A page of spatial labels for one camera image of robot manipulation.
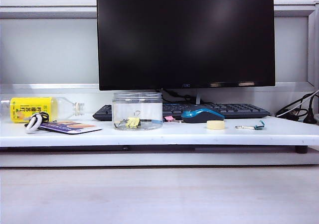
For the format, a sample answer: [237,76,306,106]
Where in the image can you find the white rope lanyard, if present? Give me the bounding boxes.
[25,113,43,134]

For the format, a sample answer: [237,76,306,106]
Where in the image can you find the purple orange card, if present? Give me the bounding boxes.
[39,120,103,135]

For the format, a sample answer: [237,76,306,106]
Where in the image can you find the blue and black mouse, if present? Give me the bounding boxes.
[180,109,226,123]

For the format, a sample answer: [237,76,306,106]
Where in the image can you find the white desk riser board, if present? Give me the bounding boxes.
[0,114,319,153]

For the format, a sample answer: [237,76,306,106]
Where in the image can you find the teal binder clip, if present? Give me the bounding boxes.
[235,120,267,130]

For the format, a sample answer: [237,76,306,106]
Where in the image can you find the yellow label plastic bottle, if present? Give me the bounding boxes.
[0,96,86,123]

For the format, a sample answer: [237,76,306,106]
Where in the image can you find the black monitor cable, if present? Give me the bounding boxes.
[160,89,200,104]

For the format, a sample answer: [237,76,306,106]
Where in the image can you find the black computer keyboard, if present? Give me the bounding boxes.
[92,102,272,121]

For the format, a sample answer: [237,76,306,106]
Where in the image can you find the black power plug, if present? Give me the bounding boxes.
[304,107,319,124]

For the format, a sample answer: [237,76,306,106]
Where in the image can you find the pink binder clip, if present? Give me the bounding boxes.
[163,115,182,123]

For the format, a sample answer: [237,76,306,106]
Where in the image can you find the cream masking tape roll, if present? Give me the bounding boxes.
[206,120,226,130]

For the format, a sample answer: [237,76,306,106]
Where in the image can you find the clear plastic jar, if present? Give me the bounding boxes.
[112,92,164,131]

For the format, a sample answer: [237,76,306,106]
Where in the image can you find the black yellow cord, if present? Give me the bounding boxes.
[37,111,50,122]

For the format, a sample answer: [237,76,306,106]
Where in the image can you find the black power cables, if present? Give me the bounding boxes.
[275,91,319,121]

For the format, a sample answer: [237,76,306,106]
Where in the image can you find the black computer monitor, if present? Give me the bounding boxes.
[96,0,277,105]

